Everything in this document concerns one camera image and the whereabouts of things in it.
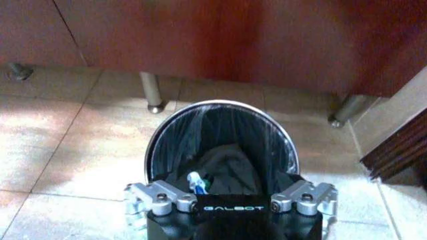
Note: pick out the round chrome-rimmed trash bin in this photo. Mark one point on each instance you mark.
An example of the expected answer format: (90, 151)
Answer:
(151, 150)

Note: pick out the blue and white wrapper trash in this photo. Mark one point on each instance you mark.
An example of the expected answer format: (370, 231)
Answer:
(197, 183)

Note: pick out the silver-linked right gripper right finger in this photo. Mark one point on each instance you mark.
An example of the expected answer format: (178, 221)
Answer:
(309, 193)

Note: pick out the silver metal cabinet leg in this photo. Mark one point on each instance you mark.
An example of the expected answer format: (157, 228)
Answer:
(347, 111)
(151, 92)
(19, 71)

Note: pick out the black plastic bin liner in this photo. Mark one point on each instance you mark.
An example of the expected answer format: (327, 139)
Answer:
(267, 140)

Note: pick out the red-brown wooden cabinet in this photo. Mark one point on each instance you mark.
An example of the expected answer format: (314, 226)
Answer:
(214, 35)

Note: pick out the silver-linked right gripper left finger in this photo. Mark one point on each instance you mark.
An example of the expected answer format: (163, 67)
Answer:
(161, 193)

